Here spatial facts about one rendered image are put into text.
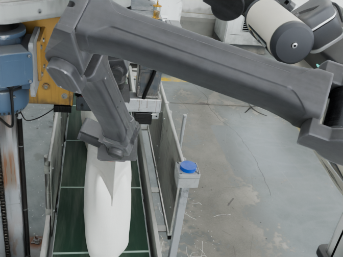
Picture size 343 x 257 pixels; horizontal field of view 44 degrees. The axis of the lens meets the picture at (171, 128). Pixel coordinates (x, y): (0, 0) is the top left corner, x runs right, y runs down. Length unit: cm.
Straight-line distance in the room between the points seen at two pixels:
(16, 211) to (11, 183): 15
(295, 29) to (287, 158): 273
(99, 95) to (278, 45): 30
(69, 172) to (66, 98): 82
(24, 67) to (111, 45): 68
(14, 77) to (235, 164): 222
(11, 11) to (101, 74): 56
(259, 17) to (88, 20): 35
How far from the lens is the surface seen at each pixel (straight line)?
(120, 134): 86
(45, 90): 148
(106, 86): 70
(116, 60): 119
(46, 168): 179
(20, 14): 120
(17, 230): 195
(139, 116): 152
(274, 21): 73
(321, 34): 79
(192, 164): 155
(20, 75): 119
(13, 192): 181
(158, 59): 51
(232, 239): 255
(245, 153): 331
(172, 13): 426
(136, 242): 189
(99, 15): 53
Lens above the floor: 174
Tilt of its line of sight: 30 degrees down
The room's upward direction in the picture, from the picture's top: 8 degrees clockwise
